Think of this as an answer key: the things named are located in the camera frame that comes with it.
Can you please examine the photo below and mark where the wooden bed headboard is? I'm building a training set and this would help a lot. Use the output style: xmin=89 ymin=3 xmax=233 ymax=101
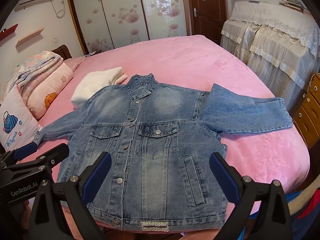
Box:
xmin=52 ymin=44 xmax=72 ymax=60

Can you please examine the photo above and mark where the white power cable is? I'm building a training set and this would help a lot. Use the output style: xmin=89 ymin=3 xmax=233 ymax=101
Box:
xmin=50 ymin=0 xmax=66 ymax=20

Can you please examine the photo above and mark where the lace covered furniture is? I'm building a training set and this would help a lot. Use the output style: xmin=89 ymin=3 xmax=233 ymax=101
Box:
xmin=220 ymin=1 xmax=319 ymax=109

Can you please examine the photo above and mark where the floral sliding wardrobe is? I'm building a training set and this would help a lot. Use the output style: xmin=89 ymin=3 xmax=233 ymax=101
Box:
xmin=68 ymin=0 xmax=190 ymax=54

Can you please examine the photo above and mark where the pink plush bed cover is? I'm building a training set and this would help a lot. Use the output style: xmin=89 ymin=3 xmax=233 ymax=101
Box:
xmin=39 ymin=35 xmax=310 ymax=191

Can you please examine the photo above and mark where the pink wall shelf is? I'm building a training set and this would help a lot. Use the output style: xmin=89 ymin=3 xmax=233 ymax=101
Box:
xmin=15 ymin=27 xmax=44 ymax=48

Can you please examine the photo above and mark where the folded white fleece garment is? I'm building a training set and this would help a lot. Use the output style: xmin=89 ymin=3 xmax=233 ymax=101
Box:
xmin=71 ymin=67 xmax=128 ymax=109

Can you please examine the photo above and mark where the wooden drawer cabinet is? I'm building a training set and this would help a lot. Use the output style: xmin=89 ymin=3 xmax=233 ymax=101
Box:
xmin=293 ymin=73 xmax=320 ymax=149

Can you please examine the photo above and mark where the brown wooden door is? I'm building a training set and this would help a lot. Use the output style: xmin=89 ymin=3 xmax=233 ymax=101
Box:
xmin=189 ymin=0 xmax=227 ymax=44

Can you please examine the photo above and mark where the red wall shelf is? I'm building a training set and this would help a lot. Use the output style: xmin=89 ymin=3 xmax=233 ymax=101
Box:
xmin=0 ymin=24 xmax=18 ymax=41

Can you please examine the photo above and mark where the pink cartoon pillow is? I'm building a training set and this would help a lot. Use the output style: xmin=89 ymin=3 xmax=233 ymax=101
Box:
xmin=0 ymin=86 xmax=42 ymax=151

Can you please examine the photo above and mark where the blue denim jacket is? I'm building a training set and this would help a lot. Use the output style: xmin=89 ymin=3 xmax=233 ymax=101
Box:
xmin=34 ymin=74 xmax=293 ymax=232

